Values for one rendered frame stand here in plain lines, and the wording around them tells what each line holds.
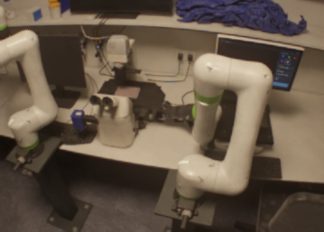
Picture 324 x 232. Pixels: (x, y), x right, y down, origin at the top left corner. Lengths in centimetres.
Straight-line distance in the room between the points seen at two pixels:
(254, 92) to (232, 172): 31
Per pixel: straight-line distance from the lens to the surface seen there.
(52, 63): 166
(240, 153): 95
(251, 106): 89
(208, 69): 86
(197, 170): 99
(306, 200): 116
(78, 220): 210
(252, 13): 157
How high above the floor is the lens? 184
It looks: 41 degrees down
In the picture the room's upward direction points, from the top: straight up
